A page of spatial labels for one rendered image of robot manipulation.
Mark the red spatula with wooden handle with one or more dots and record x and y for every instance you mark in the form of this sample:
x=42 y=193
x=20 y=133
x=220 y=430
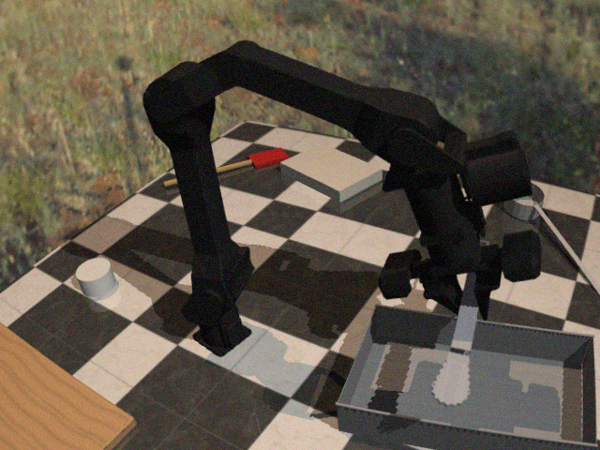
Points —
x=256 y=160

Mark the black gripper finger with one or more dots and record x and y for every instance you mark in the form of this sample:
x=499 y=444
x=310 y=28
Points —
x=482 y=290
x=450 y=296

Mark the grey saucepan with long handle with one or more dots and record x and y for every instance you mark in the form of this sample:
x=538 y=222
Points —
x=531 y=208

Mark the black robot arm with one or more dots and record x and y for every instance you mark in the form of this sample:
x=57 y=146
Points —
x=401 y=128

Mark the grey cylinder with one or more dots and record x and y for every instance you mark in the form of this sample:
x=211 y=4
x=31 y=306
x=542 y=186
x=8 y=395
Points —
x=96 y=277

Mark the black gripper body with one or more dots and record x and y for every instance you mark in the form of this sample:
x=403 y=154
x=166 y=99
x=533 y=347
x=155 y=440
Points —
x=454 y=249

